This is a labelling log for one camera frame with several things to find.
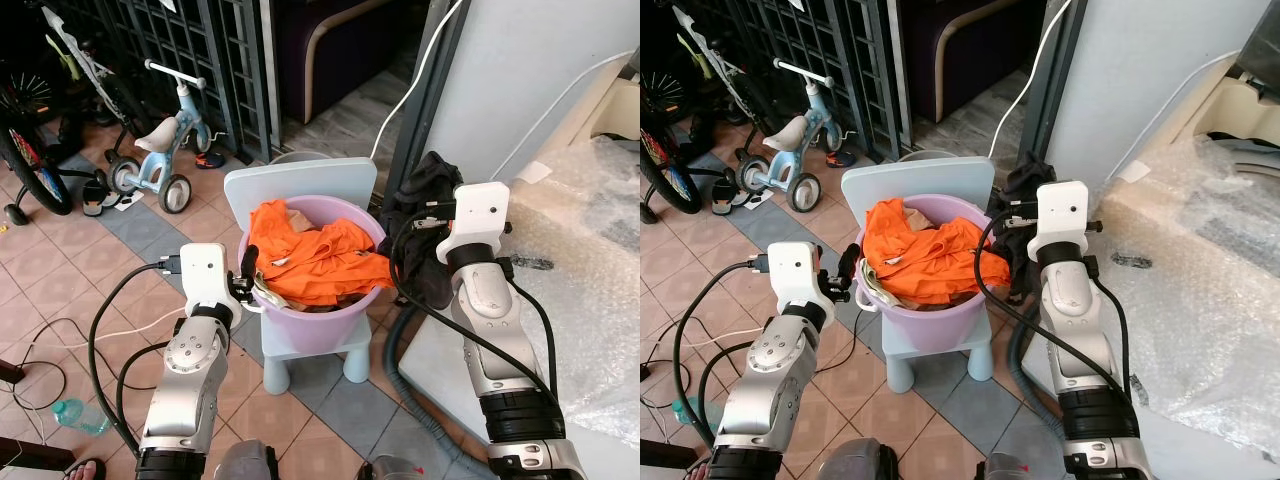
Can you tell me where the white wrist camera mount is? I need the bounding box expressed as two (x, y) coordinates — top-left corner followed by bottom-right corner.
(1029, 181), (1092, 251)
(764, 241), (824, 314)
(179, 242), (234, 312)
(438, 182), (510, 265)

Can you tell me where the black metal gate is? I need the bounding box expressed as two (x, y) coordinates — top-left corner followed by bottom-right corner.
(660, 0), (908, 163)
(44, 0), (283, 163)

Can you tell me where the clear bubble wrap sheet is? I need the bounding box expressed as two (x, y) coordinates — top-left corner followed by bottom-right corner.
(1093, 128), (1280, 443)
(503, 133), (641, 448)

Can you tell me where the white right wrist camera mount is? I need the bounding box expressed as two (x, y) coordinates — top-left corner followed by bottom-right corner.
(438, 182), (510, 265)
(1029, 181), (1092, 251)

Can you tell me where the thin black floor cable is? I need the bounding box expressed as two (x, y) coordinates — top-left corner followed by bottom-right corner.
(640, 340), (701, 411)
(0, 317), (91, 413)

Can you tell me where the grey right robot leg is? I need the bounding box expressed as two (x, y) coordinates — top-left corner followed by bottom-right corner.
(984, 451), (1047, 480)
(357, 454), (427, 480)

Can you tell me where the beige cloth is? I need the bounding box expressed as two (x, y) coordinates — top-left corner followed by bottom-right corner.
(284, 199), (348, 233)
(898, 197), (963, 231)

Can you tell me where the light blue plastic stool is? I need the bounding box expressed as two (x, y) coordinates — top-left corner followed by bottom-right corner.
(222, 157), (380, 395)
(839, 157), (997, 394)

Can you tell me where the dark sofa with beige trim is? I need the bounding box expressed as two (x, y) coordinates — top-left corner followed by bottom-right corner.
(898, 0), (1053, 127)
(274, 0), (433, 127)

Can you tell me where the black children's bicycle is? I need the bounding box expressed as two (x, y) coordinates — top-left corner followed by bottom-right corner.
(0, 0), (133, 228)
(640, 0), (763, 226)

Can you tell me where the thick white cable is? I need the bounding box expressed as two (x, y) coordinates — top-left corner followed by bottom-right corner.
(369, 0), (467, 162)
(987, 0), (1074, 160)

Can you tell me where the white washing machine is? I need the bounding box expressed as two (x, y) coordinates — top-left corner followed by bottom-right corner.
(409, 50), (641, 480)
(1018, 40), (1280, 480)

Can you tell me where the clear plastic water bottle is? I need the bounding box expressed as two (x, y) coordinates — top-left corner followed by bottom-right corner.
(671, 397), (717, 428)
(51, 397), (112, 437)

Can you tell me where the purple plastic basin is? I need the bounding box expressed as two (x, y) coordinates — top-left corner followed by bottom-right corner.
(854, 194), (1007, 354)
(240, 194), (392, 354)

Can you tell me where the grey upright panel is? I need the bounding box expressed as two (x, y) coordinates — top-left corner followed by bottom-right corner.
(384, 0), (641, 201)
(1018, 0), (1280, 196)

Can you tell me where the grey corrugated drain hose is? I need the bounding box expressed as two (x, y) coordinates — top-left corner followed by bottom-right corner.
(1007, 300), (1068, 443)
(386, 300), (493, 480)

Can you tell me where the orange garment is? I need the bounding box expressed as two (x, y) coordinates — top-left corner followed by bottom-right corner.
(247, 199), (394, 308)
(861, 197), (1012, 307)

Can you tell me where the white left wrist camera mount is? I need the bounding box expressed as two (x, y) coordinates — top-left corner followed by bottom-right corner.
(179, 242), (234, 312)
(764, 241), (824, 314)

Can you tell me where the light blue children's balance bike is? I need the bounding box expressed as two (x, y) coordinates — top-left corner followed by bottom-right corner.
(737, 59), (852, 215)
(107, 59), (214, 215)

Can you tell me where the dark wooden board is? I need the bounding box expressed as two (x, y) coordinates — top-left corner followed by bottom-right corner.
(0, 436), (77, 474)
(640, 437), (702, 470)

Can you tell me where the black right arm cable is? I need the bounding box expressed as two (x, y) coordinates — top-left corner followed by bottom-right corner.
(389, 213), (563, 403)
(974, 208), (1138, 403)

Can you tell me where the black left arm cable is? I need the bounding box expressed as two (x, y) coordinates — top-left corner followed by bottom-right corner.
(671, 256), (772, 453)
(87, 254), (187, 457)

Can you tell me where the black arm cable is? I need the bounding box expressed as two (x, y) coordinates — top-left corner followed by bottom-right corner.
(87, 254), (187, 457)
(974, 208), (1138, 403)
(671, 256), (772, 453)
(389, 213), (563, 403)

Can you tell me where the white floor cable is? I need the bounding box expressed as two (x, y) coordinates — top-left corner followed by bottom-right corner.
(649, 324), (767, 352)
(54, 317), (192, 352)

